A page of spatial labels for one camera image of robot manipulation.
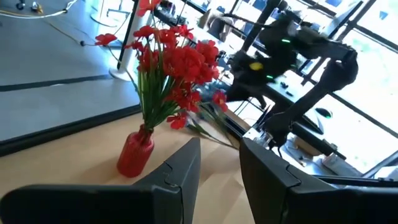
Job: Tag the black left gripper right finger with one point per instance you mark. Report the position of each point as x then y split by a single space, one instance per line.
295 199

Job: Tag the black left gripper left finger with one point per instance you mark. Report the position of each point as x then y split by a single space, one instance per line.
124 202

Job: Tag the clear ribbed glass vase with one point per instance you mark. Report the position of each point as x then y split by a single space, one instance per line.
262 140

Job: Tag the red ribbed glass vase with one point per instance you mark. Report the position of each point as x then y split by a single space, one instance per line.
133 155

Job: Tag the red artificial flower bunch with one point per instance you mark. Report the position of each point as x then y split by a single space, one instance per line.
183 62
146 31

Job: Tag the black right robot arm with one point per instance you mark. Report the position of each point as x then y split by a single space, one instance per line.
326 81

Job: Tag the black computer mouse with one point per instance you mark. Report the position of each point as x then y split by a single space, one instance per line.
324 112

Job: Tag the white pole stand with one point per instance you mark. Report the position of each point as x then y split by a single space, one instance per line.
130 40

